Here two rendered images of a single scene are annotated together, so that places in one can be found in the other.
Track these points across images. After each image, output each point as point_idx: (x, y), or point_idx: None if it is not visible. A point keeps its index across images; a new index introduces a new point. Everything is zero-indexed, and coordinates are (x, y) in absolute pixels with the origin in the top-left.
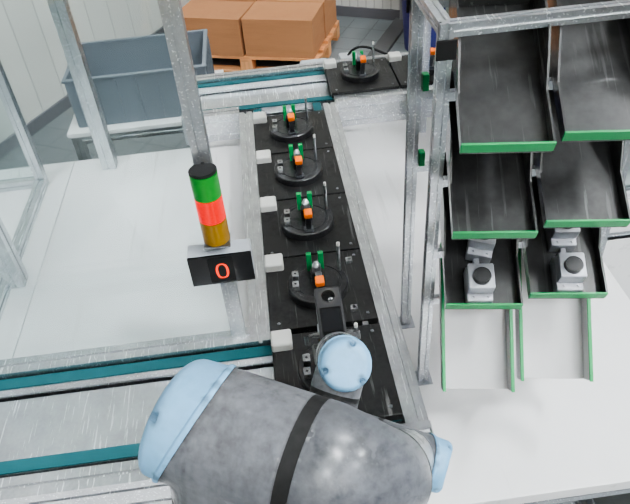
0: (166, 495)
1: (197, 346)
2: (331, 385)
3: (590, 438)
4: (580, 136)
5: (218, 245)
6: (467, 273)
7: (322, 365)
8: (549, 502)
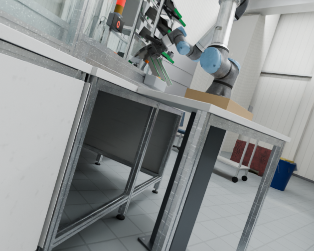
0: (131, 77)
1: None
2: (185, 32)
3: None
4: (180, 20)
5: (121, 14)
6: None
7: (183, 27)
8: (173, 112)
